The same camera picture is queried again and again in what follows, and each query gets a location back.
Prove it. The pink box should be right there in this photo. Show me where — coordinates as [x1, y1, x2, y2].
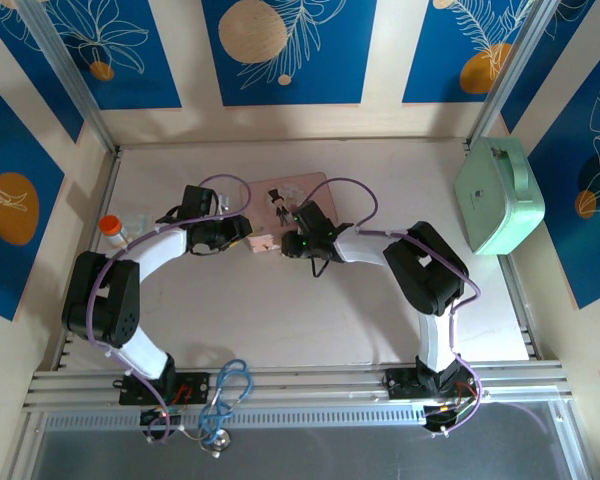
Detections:
[247, 171, 340, 257]

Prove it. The orange cap pill bottle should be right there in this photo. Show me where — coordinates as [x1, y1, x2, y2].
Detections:
[98, 214, 132, 250]

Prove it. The blue stethoscope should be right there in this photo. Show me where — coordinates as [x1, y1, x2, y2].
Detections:
[198, 358, 255, 459]

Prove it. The mint green carry case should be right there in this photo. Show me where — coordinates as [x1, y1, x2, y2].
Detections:
[453, 136, 546, 257]

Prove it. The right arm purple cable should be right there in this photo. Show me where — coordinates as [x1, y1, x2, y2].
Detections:
[295, 177, 484, 437]

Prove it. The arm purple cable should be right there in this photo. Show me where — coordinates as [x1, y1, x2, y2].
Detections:
[87, 173, 254, 446]
[295, 177, 484, 437]

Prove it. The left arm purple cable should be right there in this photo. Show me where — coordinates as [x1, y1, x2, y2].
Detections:
[87, 173, 254, 446]

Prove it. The aluminium side rail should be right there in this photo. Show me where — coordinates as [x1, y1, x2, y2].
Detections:
[498, 254, 540, 362]
[49, 148, 124, 372]

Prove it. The aluminium frame beam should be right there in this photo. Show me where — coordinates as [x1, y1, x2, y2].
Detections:
[22, 360, 574, 414]

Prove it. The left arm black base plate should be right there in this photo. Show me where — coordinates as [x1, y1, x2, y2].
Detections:
[112, 370, 212, 406]

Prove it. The slotted grey cable duct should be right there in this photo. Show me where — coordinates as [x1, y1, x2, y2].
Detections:
[43, 402, 556, 432]

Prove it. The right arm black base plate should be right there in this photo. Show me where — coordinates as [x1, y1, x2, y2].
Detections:
[383, 367, 481, 401]

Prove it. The blue floral wall poster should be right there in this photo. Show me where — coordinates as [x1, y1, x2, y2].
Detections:
[201, 0, 379, 107]
[0, 69, 66, 322]
[402, 0, 536, 105]
[54, 0, 183, 111]
[526, 47, 600, 311]

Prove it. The aluminium frame post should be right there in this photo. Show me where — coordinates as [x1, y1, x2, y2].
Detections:
[464, 0, 564, 151]
[15, 0, 121, 155]

